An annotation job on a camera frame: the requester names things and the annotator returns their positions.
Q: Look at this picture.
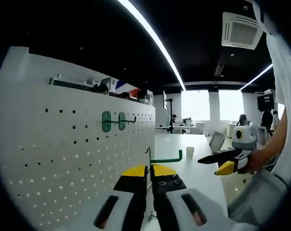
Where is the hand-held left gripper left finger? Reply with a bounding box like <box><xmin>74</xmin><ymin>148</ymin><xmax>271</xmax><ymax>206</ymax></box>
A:
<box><xmin>93</xmin><ymin>165</ymin><xmax>147</xmax><ymax>231</ymax></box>

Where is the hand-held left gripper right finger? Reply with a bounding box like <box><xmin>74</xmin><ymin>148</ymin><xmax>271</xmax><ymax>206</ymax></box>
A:
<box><xmin>151</xmin><ymin>163</ymin><xmax>233</xmax><ymax>231</ymax></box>

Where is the white pegboard mounting plate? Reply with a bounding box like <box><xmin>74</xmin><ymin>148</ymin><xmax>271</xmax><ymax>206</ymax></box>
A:
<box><xmin>0</xmin><ymin>79</ymin><xmax>157</xmax><ymax>229</ymax></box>

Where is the person's right hand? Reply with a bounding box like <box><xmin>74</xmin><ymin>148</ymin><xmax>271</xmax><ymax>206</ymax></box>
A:
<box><xmin>246</xmin><ymin>147</ymin><xmax>268</xmax><ymax>173</ymax></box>

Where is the grey office chair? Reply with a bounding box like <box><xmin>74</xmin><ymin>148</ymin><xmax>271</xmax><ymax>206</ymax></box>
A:
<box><xmin>226</xmin><ymin>167</ymin><xmax>290</xmax><ymax>226</ymax></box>
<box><xmin>209</xmin><ymin>131</ymin><xmax>226</xmax><ymax>154</ymax></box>

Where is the white paper cup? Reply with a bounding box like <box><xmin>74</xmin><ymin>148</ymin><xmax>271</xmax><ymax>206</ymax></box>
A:
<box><xmin>185</xmin><ymin>146</ymin><xmax>195</xmax><ymax>160</ymax></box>

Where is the short ceiling light strip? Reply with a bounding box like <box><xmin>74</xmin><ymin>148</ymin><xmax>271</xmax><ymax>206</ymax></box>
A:
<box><xmin>241</xmin><ymin>63</ymin><xmax>274</xmax><ymax>91</ymax></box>

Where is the black tripod stand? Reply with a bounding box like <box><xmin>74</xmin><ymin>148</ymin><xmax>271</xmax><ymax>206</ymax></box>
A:
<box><xmin>164</xmin><ymin>97</ymin><xmax>175</xmax><ymax>133</ymax></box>

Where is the person's torso in light shirt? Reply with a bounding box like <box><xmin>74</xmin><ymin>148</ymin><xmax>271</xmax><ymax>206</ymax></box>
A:
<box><xmin>261</xmin><ymin>30</ymin><xmax>291</xmax><ymax>114</ymax></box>

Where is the ceiling air conditioner vent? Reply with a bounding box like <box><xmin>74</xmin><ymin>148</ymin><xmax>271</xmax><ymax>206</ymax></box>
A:
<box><xmin>221</xmin><ymin>11</ymin><xmax>264</xmax><ymax>51</ymax></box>

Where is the red white blue banner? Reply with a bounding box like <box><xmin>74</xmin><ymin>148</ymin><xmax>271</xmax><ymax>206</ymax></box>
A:
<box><xmin>115</xmin><ymin>80</ymin><xmax>138</xmax><ymax>95</ymax></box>

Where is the long ceiling light strip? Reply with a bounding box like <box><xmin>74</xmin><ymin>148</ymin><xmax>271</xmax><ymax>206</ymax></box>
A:
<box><xmin>117</xmin><ymin>0</ymin><xmax>185</xmax><ymax>90</ymax></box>

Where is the small dark wall monitor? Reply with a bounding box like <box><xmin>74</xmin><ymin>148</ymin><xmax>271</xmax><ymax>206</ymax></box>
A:
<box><xmin>257</xmin><ymin>92</ymin><xmax>276</xmax><ymax>112</ymax></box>

